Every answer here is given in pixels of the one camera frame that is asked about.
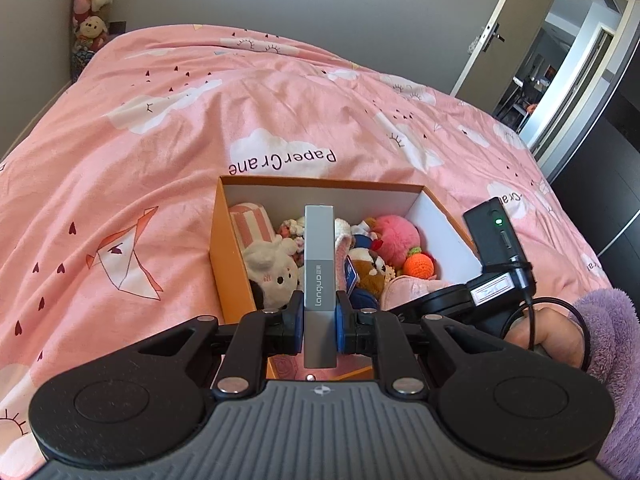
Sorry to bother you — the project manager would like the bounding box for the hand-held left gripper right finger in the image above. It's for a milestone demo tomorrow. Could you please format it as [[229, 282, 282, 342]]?
[[334, 290, 507, 397]]

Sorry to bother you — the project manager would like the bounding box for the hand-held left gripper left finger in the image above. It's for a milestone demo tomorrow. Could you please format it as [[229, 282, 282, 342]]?
[[117, 290, 307, 397]]

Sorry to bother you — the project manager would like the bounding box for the grey box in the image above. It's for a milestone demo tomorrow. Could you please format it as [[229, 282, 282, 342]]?
[[302, 204, 337, 368]]

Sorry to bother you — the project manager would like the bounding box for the orange crochet fruit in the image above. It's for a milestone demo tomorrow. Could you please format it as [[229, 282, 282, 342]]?
[[400, 247, 437, 278]]

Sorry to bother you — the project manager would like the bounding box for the pink fabric pouch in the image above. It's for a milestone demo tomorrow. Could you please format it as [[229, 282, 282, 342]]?
[[378, 275, 463, 312]]

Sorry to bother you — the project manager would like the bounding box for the orange cardboard box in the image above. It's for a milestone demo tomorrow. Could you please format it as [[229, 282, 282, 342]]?
[[209, 175, 483, 381]]

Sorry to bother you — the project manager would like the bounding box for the purple fleece sleeved forearm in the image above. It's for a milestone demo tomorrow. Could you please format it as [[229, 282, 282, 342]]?
[[570, 287, 640, 477]]

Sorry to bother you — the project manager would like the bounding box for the person's right hand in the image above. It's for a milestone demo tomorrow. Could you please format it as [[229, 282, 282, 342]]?
[[507, 307, 586, 370]]

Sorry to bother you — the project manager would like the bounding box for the white bunny plush toy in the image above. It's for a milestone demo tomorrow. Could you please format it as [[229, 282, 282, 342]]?
[[242, 232, 352, 311]]

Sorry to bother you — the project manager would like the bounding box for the brown plush toy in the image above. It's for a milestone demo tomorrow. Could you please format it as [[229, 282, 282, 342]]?
[[347, 245, 398, 303]]

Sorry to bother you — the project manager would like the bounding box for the pink pompom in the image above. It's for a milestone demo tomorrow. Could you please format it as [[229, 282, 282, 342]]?
[[372, 215, 422, 267]]

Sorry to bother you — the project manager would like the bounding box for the black cabinet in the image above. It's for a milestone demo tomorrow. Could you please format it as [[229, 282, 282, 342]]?
[[550, 105, 640, 261]]

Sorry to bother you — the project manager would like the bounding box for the pink printed blanket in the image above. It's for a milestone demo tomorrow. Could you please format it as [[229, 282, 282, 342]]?
[[0, 22, 617, 461]]

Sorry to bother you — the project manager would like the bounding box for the grey door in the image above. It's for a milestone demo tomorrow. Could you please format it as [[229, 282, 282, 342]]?
[[450, 0, 567, 111]]

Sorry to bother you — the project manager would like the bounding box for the clear tube of plush toys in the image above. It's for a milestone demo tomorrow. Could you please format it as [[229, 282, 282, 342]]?
[[70, 0, 117, 81]]

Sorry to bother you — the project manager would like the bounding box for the black cable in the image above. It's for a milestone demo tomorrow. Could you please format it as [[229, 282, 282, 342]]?
[[502, 259, 592, 372]]

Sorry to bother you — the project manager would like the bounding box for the black door handle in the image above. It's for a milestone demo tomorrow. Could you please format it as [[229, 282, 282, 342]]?
[[470, 22, 506, 53]]

